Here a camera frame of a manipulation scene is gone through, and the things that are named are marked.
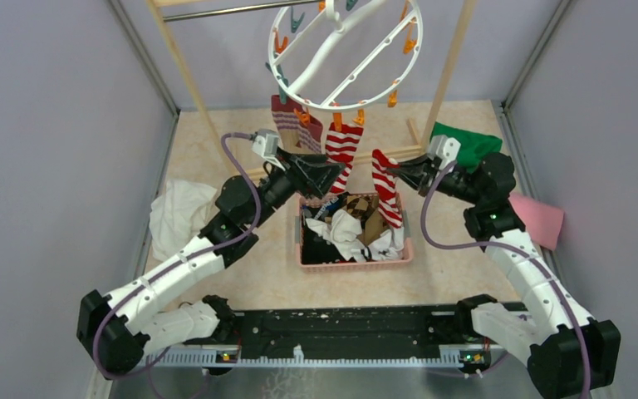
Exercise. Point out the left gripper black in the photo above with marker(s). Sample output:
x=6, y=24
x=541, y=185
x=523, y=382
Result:
x=309, y=173

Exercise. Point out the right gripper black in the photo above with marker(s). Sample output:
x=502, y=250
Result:
x=419, y=173

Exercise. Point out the red white striped sock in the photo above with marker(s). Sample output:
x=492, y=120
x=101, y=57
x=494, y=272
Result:
x=341, y=146

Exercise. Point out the beige purple striped sock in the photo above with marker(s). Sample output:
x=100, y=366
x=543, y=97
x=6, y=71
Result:
x=310, y=136

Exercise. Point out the white round clip hanger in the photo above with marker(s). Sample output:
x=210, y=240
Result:
x=349, y=52

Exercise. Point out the white black sock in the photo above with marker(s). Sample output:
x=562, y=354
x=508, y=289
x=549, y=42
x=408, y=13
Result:
x=388, y=247

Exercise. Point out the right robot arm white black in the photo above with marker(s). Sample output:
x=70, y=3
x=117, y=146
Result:
x=564, y=348

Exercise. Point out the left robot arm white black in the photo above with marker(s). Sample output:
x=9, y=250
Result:
x=120, y=328

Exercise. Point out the orange clip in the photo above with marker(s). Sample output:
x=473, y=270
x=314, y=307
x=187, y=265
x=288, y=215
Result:
x=304, y=117
x=360, y=118
x=337, y=117

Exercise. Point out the brown argyle sock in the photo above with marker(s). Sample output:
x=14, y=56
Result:
x=365, y=208

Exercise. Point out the pink plastic basket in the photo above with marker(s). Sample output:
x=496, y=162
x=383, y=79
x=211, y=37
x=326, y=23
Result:
x=312, y=266

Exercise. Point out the plain white sock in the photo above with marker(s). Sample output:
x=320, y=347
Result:
x=343, y=232

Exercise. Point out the green cloth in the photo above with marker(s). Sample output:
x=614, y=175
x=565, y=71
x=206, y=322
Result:
x=474, y=146

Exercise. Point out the black patterned sock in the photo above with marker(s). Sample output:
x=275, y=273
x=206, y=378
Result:
x=314, y=248

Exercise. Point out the pink cloth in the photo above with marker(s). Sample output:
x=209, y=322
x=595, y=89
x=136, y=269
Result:
x=543, y=221

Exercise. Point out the white cloth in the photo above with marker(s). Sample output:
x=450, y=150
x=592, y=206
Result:
x=177, y=215

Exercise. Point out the metal rack rod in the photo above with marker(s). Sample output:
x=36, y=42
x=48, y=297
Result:
x=234, y=10

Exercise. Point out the wooden drying rack frame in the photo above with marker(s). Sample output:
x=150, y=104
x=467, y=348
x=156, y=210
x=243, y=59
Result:
x=282, y=43

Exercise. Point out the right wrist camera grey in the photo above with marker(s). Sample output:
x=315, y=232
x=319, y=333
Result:
x=443, y=150

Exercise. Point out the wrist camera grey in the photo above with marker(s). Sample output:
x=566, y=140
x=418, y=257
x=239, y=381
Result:
x=265, y=144
x=443, y=150

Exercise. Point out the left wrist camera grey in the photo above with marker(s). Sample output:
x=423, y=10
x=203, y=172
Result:
x=265, y=144

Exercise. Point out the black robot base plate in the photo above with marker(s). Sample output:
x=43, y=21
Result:
x=397, y=333

